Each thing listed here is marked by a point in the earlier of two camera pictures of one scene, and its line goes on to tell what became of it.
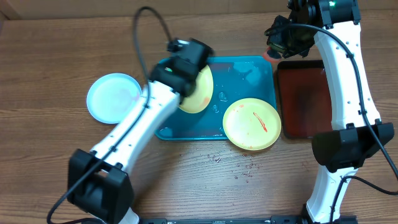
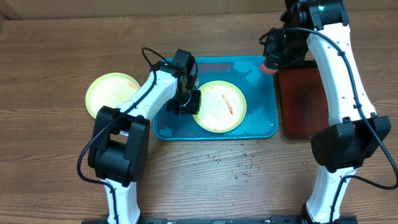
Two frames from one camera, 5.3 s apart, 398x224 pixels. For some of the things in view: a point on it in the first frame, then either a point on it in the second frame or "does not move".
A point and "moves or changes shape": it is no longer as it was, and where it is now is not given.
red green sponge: (272, 56) moves or changes shape
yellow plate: (252, 124) → (223, 106)
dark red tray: (305, 98) does not move
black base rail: (272, 220) does not move
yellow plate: (199, 98) → (111, 89)
